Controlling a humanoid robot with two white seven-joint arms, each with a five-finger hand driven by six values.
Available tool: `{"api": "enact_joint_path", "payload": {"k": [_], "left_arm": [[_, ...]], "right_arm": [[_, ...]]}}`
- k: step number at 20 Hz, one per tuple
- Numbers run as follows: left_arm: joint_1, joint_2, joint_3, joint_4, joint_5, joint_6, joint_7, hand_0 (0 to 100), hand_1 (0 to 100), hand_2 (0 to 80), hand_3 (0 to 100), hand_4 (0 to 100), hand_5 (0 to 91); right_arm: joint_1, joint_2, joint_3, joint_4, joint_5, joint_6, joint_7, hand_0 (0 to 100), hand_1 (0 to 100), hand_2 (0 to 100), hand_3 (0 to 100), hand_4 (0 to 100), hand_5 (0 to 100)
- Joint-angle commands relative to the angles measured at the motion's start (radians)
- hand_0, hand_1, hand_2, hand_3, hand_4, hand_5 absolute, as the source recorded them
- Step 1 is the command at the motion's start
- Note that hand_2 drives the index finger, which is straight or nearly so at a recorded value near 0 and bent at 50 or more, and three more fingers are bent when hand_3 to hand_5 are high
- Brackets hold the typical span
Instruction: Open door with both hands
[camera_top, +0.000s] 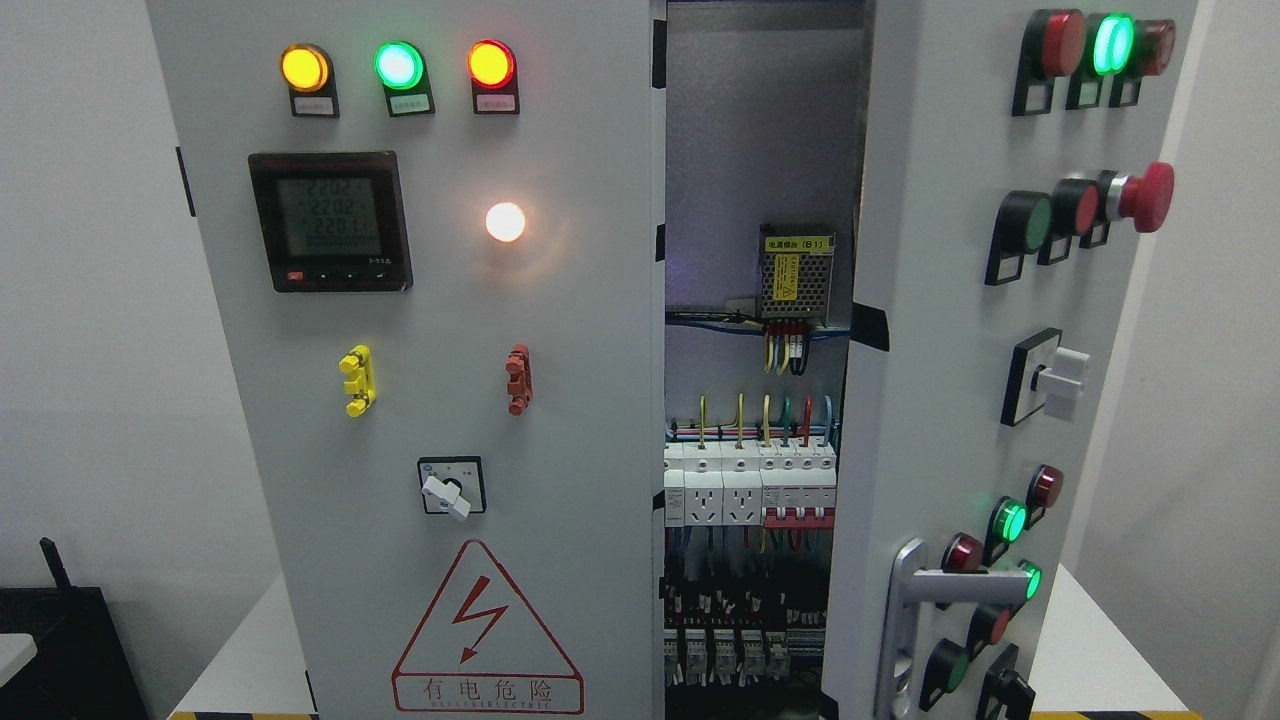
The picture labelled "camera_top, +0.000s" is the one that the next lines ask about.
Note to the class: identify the white glowing indicator lamp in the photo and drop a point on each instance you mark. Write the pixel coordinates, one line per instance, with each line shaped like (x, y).
(505, 221)

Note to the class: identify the grey cabinet door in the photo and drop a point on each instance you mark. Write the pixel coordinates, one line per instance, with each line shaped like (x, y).
(988, 123)
(574, 139)

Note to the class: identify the grey cabinet body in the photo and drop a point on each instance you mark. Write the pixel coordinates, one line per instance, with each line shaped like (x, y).
(764, 123)

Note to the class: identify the white rotary switch right door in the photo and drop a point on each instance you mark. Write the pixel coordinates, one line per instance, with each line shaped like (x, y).
(1043, 376)

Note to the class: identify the metal mesh power supply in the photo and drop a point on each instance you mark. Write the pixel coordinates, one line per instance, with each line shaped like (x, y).
(795, 263)

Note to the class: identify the black digital power meter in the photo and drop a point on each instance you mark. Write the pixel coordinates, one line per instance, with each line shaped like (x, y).
(332, 221)

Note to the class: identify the yellow terminal post block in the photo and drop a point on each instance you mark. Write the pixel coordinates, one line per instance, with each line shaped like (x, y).
(359, 383)

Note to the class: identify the red emergency stop button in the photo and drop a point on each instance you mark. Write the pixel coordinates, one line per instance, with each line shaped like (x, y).
(1145, 199)

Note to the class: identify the lower relay terminal row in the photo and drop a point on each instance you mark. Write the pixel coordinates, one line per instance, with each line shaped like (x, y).
(743, 639)

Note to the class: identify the silver door handle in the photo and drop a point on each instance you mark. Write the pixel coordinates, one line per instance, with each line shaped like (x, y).
(907, 683)

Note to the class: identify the red electric hazard warning sticker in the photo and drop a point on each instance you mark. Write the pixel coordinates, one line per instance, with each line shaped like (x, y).
(481, 649)

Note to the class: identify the white rotary selector switch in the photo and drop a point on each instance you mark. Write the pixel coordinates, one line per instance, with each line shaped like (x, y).
(452, 485)

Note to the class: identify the black box with antenna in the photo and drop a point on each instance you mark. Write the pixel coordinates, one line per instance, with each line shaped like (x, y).
(79, 670)

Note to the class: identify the green indicator lamp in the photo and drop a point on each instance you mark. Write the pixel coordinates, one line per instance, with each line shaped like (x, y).
(399, 65)

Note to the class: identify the red indicator lamp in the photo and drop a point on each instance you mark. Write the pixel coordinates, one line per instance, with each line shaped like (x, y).
(491, 64)

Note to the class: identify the red terminal post block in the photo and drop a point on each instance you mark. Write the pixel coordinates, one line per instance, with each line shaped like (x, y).
(519, 384)

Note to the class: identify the yellow indicator lamp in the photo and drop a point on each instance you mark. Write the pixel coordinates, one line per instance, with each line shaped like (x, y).
(305, 68)

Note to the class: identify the white socket breaker row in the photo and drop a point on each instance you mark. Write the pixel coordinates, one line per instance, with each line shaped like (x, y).
(751, 484)

